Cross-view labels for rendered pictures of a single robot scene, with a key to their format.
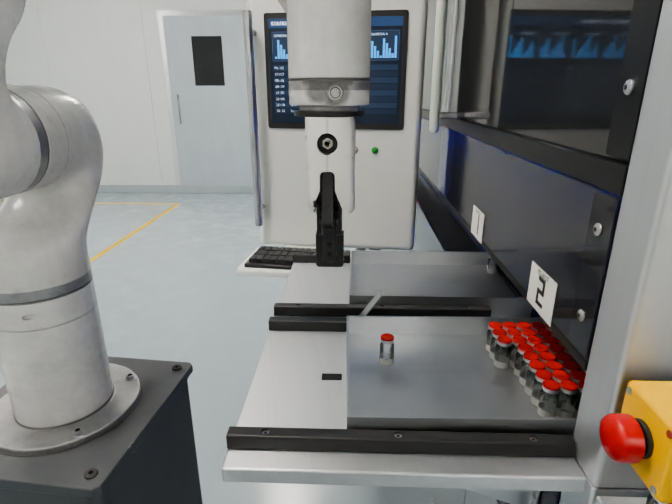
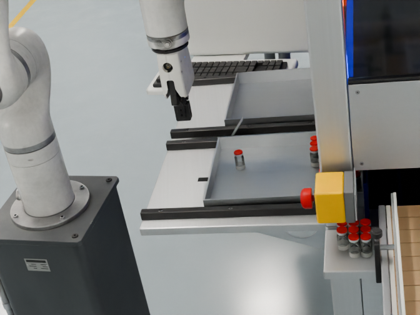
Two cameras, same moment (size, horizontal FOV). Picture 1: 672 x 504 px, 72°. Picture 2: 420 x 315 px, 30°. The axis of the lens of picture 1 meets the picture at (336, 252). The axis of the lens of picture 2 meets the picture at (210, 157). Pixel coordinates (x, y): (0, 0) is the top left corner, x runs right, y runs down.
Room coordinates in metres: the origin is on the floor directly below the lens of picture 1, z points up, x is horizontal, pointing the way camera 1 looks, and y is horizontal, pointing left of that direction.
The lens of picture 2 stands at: (-0.90, -0.34, 1.87)
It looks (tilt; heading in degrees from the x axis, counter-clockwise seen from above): 32 degrees down; 12
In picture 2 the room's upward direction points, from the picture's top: 10 degrees counter-clockwise
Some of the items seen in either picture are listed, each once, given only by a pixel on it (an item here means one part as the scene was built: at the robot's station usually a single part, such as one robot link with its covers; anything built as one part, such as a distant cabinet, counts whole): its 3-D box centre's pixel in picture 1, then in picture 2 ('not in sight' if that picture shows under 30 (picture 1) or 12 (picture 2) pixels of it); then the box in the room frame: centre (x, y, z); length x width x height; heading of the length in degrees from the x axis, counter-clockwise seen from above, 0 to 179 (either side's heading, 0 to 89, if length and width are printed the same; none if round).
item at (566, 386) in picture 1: (542, 365); not in sight; (0.57, -0.30, 0.91); 0.18 x 0.02 x 0.05; 179
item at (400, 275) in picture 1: (429, 278); (295, 96); (0.92, -0.20, 0.90); 0.34 x 0.26 x 0.04; 88
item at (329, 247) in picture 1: (329, 242); (180, 109); (0.50, 0.01, 1.12); 0.03 x 0.03 x 0.07; 88
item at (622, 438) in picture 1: (628, 437); (310, 198); (0.32, -0.25, 1.00); 0.04 x 0.04 x 0.04; 88
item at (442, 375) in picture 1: (464, 368); (285, 169); (0.58, -0.19, 0.90); 0.34 x 0.26 x 0.04; 89
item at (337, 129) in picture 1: (329, 155); (174, 64); (0.51, 0.01, 1.21); 0.10 x 0.08 x 0.11; 178
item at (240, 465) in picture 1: (404, 327); (264, 141); (0.75, -0.12, 0.87); 0.70 x 0.48 x 0.02; 178
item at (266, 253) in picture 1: (318, 258); (219, 72); (1.26, 0.05, 0.82); 0.40 x 0.14 x 0.02; 81
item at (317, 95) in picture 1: (329, 95); (167, 37); (0.51, 0.01, 1.27); 0.09 x 0.08 x 0.03; 178
